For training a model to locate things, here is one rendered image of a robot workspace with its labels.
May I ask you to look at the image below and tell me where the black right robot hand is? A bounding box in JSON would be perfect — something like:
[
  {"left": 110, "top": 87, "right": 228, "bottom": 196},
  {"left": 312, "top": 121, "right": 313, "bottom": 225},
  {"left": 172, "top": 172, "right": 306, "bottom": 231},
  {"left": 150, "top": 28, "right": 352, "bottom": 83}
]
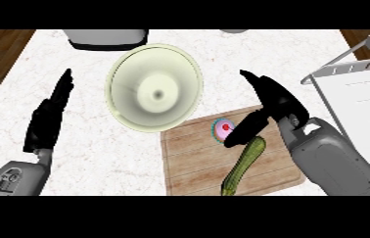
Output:
[{"left": 222, "top": 69, "right": 310, "bottom": 149}]

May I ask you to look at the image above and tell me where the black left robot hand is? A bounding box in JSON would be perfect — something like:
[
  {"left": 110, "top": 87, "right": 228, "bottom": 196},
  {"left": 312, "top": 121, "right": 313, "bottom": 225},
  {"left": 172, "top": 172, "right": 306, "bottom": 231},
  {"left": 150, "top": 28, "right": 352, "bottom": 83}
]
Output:
[{"left": 22, "top": 68, "right": 75, "bottom": 154}]

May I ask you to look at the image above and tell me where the pink cupcake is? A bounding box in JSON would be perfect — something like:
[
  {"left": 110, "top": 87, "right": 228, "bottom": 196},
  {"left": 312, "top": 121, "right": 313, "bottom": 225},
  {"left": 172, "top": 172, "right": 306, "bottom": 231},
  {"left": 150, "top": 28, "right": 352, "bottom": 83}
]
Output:
[{"left": 210, "top": 118, "right": 237, "bottom": 145}]

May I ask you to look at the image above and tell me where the wooden cutting board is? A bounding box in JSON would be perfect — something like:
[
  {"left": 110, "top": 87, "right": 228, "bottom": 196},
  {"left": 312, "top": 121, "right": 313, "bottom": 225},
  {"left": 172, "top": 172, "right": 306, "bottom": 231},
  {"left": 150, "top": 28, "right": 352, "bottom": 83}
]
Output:
[{"left": 159, "top": 104, "right": 306, "bottom": 197}]

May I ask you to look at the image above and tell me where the green zucchini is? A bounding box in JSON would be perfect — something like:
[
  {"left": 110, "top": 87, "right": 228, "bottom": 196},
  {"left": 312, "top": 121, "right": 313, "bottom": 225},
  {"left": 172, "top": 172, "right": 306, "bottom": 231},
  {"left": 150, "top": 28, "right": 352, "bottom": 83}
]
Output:
[{"left": 219, "top": 135, "right": 266, "bottom": 197}]

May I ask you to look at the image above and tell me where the small grey object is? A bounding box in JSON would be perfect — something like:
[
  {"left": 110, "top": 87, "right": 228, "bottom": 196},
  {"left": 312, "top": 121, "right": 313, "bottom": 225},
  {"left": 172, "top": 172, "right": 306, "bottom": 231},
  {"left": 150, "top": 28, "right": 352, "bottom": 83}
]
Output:
[{"left": 218, "top": 28, "right": 250, "bottom": 34}]

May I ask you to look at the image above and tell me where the pale green bowl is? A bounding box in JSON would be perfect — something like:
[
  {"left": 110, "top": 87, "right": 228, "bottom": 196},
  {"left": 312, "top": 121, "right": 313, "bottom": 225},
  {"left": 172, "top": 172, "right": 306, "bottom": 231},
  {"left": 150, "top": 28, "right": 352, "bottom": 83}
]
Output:
[{"left": 104, "top": 43, "right": 204, "bottom": 133}]

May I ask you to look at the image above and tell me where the white wire tiered basket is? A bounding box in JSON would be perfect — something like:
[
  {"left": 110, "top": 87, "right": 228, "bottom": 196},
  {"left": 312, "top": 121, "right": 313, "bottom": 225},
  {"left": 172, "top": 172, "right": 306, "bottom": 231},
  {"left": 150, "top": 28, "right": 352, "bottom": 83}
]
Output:
[{"left": 299, "top": 35, "right": 370, "bottom": 152}]

